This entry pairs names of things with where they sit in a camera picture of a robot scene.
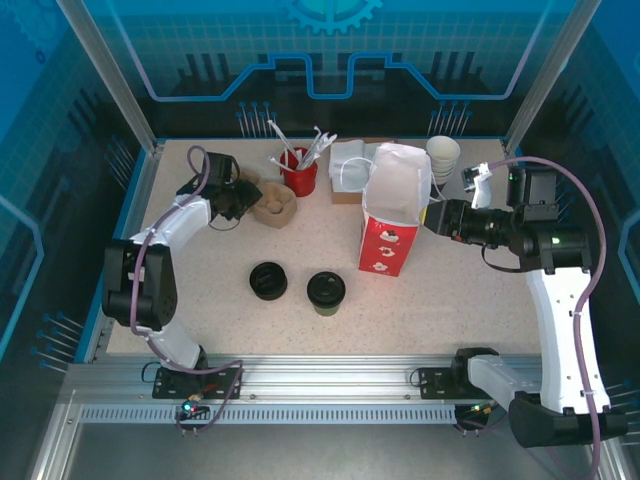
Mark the red and white paper bag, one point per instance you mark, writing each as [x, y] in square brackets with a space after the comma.
[385, 245]

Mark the black plastic cup lid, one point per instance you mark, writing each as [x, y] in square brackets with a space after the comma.
[326, 289]

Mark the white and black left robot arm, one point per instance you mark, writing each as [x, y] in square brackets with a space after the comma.
[175, 220]

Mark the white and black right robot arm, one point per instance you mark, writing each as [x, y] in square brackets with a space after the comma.
[565, 340]

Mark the white wrapped straw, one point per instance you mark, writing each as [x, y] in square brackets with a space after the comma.
[276, 161]
[322, 147]
[311, 145]
[281, 138]
[317, 147]

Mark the black paper cup stack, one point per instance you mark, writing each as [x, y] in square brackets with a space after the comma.
[442, 147]

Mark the red plastic cup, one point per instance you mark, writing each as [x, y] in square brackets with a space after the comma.
[300, 182]

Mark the stack of white napkins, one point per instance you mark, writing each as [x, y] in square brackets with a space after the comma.
[345, 197]

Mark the blue table edge strip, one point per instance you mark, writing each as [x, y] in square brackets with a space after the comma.
[132, 200]

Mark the white paper napkin stack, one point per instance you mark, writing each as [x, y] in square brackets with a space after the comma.
[352, 150]

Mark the small green-lit circuit board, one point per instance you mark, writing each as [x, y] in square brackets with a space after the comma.
[189, 407]
[475, 409]

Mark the grey metal base tray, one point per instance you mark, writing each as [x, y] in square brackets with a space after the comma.
[300, 455]

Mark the aluminium frame post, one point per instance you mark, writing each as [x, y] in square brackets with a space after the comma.
[116, 75]
[550, 75]

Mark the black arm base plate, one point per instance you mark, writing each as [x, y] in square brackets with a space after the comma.
[165, 387]
[429, 384]

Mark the aluminium mounting rail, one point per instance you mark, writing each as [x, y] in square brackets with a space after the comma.
[325, 380]

